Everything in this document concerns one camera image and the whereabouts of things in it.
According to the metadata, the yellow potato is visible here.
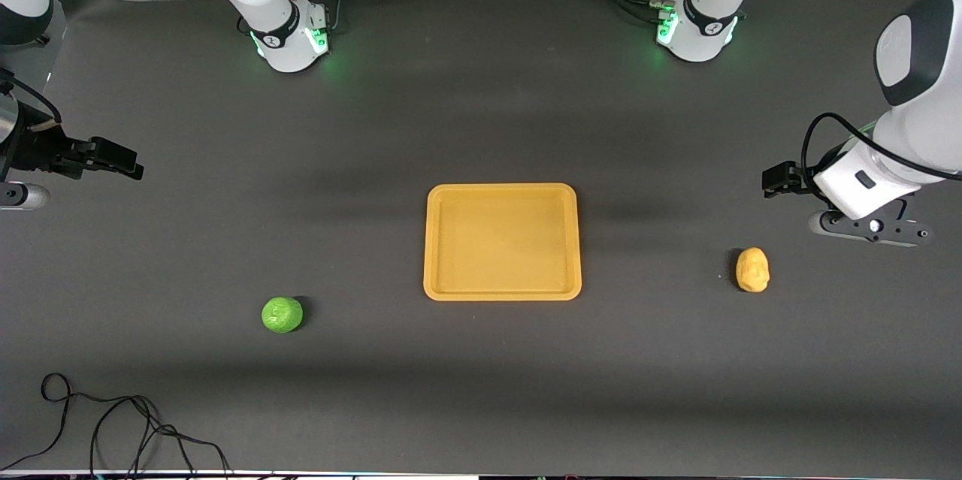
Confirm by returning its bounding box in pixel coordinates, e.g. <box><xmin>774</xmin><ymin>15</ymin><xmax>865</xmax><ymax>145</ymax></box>
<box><xmin>735</xmin><ymin>246</ymin><xmax>771</xmax><ymax>294</ymax></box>

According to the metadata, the green apple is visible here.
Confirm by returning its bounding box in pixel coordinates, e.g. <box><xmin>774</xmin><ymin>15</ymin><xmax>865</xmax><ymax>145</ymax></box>
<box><xmin>261</xmin><ymin>296</ymin><xmax>304</xmax><ymax>335</ymax></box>

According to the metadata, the yellow plastic tray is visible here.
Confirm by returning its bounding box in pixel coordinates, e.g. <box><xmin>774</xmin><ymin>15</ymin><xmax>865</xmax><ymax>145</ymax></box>
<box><xmin>423</xmin><ymin>183</ymin><xmax>583</xmax><ymax>302</ymax></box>

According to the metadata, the thin black loose cable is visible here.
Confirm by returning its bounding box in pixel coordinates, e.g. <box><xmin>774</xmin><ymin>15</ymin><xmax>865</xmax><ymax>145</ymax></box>
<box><xmin>0</xmin><ymin>373</ymin><xmax>231</xmax><ymax>478</ymax></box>

